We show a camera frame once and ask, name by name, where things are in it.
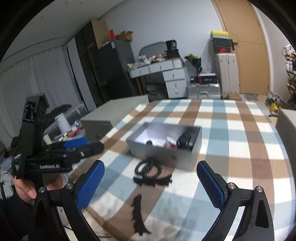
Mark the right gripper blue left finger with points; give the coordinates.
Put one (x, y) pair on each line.
(73, 197)

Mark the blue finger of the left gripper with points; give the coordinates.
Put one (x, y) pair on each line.
(91, 149)
(76, 143)

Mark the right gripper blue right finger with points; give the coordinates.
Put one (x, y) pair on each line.
(256, 222)

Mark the black curved hair comb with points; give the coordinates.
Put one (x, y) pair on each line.
(139, 226)

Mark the black toothed hair band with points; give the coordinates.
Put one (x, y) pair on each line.
(165, 181)

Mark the silver grey box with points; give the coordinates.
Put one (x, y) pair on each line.
(146, 142)

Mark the person's left hand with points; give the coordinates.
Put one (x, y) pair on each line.
(26, 191)

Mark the white cylinder bottle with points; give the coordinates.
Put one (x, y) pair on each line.
(62, 123)

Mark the grey safe box left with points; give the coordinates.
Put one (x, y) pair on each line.
(101, 120)

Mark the plaid blue brown tablecloth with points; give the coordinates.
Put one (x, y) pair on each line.
(193, 170)

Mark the white curtain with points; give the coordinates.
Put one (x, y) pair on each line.
(47, 72)

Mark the black refrigerator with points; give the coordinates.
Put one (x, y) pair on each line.
(112, 68)

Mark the grey cabinet right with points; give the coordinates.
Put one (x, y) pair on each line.
(286, 127)

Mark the cardboard box on fridge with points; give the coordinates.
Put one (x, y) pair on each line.
(125, 36)

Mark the grey curved chair back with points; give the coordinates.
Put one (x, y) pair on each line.
(154, 49)

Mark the small cardboard box floor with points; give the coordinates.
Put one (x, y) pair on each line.
(234, 96)

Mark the black hat box stack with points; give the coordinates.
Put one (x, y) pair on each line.
(172, 51)

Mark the silver flat suitcase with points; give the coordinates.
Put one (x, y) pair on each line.
(204, 91)

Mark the green flower bouquet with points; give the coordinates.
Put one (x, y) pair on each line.
(194, 60)

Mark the black red box on suitcase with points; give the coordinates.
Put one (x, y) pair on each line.
(210, 78)

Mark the white upright suitcase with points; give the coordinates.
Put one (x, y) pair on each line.
(227, 72)

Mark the black red shoe box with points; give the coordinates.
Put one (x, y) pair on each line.
(221, 45)

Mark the wooden shoe rack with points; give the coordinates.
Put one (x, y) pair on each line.
(290, 61)

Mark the yellow shoe box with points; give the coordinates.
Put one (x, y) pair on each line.
(219, 34)

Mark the wooden door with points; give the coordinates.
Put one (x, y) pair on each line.
(240, 20)

